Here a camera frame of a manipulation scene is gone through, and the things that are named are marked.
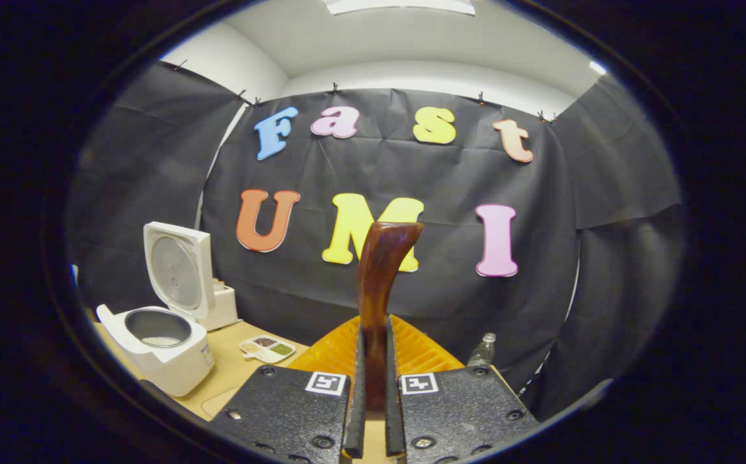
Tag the white toaster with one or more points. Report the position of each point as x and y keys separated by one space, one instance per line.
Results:
x=225 y=312

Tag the white rice cooker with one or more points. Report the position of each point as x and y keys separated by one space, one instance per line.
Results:
x=167 y=367

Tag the white blue-labelled object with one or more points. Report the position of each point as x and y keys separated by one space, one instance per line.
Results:
x=74 y=276

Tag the long ceiling light panel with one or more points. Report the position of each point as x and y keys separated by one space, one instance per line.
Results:
x=399 y=5

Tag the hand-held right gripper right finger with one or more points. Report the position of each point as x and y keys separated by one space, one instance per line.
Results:
x=463 y=412

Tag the divided seasoning tray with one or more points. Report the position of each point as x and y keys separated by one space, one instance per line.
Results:
x=267 y=348

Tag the brown wooden spoon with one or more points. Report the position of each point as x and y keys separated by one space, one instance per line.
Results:
x=379 y=277

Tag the clear water bottle green label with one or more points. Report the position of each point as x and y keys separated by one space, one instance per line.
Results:
x=482 y=351

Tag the small ceiling light panel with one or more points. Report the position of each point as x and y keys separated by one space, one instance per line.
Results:
x=598 y=67

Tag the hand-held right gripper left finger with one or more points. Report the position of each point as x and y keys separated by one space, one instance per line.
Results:
x=289 y=412

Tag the black backdrop cloth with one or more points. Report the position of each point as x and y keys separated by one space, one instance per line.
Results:
x=476 y=303

